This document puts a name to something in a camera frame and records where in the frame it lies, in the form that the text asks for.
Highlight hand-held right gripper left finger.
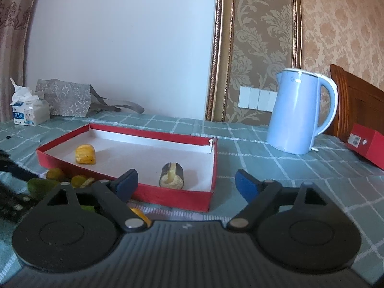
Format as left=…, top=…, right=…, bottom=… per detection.
left=34, top=169, right=153, bottom=233

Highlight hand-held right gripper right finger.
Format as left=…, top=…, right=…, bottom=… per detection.
left=226, top=169, right=341, bottom=233

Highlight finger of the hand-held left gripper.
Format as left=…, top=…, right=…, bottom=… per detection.
left=0, top=149, right=39, bottom=180

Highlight large green cucumber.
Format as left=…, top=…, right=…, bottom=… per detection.
left=27, top=178, right=60, bottom=200

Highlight orange fruit piece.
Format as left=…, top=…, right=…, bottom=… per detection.
left=128, top=208, right=153, bottom=228

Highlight green yellow lime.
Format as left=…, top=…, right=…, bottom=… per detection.
left=46, top=168, right=66, bottom=182

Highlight red cardboard box tray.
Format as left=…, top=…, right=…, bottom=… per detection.
left=36, top=123, right=218, bottom=212

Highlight eggplant piece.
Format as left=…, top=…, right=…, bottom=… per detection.
left=158, top=162, right=185, bottom=190

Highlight yellow corn piece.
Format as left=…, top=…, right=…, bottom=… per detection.
left=74, top=144, right=97, bottom=165

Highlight white tissue pack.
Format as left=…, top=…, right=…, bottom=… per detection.
left=10, top=78, right=50, bottom=126

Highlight grey patterned gift bag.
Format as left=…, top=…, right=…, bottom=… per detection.
left=35, top=79, right=144, bottom=117

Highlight light blue electric kettle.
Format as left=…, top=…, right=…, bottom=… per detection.
left=266, top=68, right=339, bottom=155

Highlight small red box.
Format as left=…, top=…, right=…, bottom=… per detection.
left=347, top=124, right=384, bottom=171

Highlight wooden chair back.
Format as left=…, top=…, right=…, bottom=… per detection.
left=329, top=64, right=384, bottom=144

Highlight white wall switches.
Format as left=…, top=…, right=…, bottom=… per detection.
left=239, top=85, right=278, bottom=110

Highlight gold wall frame moulding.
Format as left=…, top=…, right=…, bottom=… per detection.
left=205, top=0, right=303, bottom=123

